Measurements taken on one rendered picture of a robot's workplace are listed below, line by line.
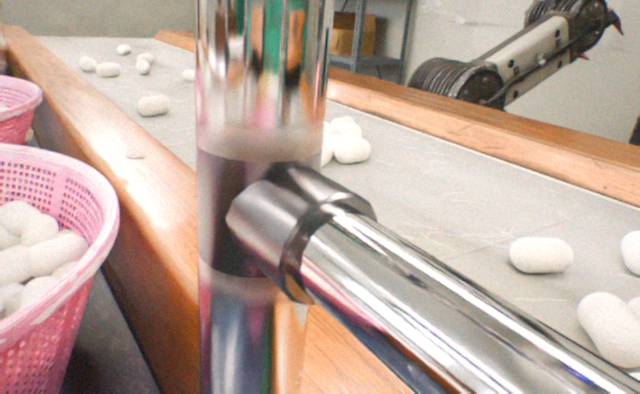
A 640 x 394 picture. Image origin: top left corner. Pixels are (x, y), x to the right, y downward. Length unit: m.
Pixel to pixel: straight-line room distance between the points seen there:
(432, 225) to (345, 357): 0.17
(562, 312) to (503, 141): 0.27
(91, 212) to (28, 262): 0.04
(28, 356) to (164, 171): 0.14
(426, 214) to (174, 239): 0.18
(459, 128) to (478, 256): 0.26
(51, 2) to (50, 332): 4.60
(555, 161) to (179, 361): 0.37
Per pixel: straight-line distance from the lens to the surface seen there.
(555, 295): 0.28
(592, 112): 2.52
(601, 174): 0.47
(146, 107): 0.54
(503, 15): 2.73
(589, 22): 1.03
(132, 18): 4.94
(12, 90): 0.61
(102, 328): 0.33
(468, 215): 0.35
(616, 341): 0.24
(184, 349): 0.22
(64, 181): 0.33
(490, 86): 0.84
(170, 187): 0.29
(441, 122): 0.55
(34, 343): 0.21
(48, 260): 0.28
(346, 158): 0.41
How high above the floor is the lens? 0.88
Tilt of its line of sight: 21 degrees down
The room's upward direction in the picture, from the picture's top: 5 degrees clockwise
